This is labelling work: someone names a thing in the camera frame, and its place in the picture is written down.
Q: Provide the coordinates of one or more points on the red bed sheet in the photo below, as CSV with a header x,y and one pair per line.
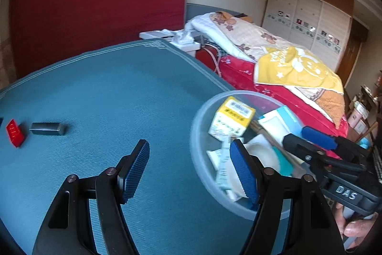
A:
x,y
238,75

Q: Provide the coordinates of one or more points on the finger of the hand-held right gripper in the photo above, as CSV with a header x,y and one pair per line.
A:
x,y
298,144
317,137

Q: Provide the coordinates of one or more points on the brown wooden door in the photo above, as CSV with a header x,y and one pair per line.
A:
x,y
355,49

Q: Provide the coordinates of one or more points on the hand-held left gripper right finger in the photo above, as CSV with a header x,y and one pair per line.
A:
x,y
244,171

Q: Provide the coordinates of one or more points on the white wardrobe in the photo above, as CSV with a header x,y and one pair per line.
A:
x,y
298,10

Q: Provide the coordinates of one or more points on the clear plastic bowl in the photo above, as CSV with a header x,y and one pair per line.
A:
x,y
203,138

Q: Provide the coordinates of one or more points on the blue and white medicine box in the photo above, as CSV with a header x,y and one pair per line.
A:
x,y
277,123

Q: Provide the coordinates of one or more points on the white blanket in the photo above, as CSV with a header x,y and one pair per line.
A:
x,y
206,28

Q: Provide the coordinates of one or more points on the white folded printed leaflet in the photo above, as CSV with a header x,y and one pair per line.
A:
x,y
226,174

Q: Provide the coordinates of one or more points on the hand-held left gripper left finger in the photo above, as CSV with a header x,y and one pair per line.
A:
x,y
137,171

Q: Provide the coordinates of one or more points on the teal dental floss case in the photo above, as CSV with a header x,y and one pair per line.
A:
x,y
283,167

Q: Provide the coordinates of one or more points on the red toy brick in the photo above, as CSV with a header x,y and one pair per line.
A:
x,y
16,134

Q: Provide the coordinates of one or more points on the person's right hand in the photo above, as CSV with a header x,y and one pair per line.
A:
x,y
355,228

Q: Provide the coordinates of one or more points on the white tissue box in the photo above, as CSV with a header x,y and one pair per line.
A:
x,y
182,38

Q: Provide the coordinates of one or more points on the pink storage box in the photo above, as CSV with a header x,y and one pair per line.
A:
x,y
356,119

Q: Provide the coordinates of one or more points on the grey-blue bed headboard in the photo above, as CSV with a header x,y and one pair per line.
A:
x,y
197,10

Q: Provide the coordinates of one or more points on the teal cloth desktop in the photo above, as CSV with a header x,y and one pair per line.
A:
x,y
104,93

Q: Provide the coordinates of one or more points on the yellow medicine box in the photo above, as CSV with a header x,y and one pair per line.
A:
x,y
229,120

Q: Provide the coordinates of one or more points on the white round jar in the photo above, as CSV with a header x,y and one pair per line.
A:
x,y
264,153

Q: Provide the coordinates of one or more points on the floral quilt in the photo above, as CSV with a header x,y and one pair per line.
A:
x,y
256,34

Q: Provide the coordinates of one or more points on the white bedside table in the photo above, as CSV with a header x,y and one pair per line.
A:
x,y
152,34

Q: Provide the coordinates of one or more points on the black rectangular box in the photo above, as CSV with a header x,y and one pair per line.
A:
x,y
46,129

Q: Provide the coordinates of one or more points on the yellow printed towel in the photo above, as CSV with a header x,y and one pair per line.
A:
x,y
298,66

